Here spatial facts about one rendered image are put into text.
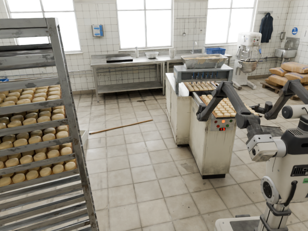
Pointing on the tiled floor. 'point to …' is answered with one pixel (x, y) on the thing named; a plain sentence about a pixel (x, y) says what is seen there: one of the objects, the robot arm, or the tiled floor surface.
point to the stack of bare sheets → (277, 131)
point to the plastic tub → (84, 136)
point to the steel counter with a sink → (164, 56)
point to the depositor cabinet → (178, 110)
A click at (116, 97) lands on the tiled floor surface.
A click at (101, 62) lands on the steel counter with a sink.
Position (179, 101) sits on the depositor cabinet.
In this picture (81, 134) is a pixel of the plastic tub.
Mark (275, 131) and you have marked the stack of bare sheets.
